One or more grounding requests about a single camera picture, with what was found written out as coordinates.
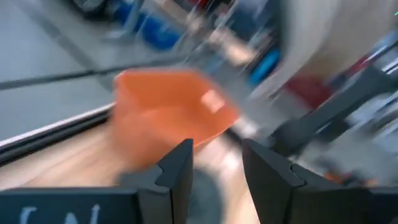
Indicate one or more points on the orange plastic basket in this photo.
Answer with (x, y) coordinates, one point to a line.
(168, 115)

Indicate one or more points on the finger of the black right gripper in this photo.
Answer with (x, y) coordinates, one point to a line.
(335, 112)

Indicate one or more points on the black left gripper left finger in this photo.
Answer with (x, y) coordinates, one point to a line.
(174, 180)

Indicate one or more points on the blue container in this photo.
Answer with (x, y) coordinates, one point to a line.
(155, 28)

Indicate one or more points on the red box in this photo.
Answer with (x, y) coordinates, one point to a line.
(308, 91)

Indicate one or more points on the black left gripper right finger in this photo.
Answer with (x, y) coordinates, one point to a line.
(273, 186)

